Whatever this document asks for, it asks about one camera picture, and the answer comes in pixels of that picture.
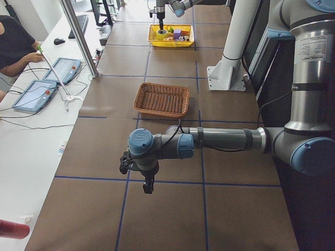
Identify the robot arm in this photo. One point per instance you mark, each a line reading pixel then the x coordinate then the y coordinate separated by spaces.
pixel 178 8
pixel 303 142

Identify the aluminium frame post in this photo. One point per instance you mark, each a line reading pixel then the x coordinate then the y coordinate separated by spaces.
pixel 74 25

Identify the blue teach pendant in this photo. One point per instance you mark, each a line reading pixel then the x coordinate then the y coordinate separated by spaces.
pixel 35 96
pixel 66 68

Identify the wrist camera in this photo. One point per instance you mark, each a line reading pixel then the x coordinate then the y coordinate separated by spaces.
pixel 126 162
pixel 153 11

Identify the white reacher grabber stick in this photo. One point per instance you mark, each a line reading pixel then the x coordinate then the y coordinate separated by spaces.
pixel 53 76

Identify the person in black shirt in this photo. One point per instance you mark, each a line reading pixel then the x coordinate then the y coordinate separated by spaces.
pixel 18 47

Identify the far blue teach pendant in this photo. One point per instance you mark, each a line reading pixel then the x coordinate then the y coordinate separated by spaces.
pixel 66 68

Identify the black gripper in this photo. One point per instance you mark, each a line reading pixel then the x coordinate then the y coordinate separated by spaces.
pixel 159 13
pixel 148 173

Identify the brown wicker basket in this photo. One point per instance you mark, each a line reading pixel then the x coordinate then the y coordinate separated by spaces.
pixel 162 100

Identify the orange toy carrot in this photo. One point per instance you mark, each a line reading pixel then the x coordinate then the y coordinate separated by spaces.
pixel 184 32

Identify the black computer mouse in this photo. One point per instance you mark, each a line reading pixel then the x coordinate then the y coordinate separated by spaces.
pixel 58 41

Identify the yellow woven basket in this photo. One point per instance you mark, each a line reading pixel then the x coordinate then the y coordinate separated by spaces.
pixel 171 44

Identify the white camera mast base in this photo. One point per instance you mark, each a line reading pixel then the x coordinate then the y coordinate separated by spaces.
pixel 227 74

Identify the near blue teach pendant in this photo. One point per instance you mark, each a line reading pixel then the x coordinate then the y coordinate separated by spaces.
pixel 35 96

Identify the purple foam cube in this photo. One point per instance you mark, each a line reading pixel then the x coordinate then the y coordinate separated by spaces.
pixel 177 33

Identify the red cylinder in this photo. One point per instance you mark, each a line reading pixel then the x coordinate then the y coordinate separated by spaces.
pixel 14 230

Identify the yellow tape roll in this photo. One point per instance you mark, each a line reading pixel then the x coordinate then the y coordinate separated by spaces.
pixel 162 34

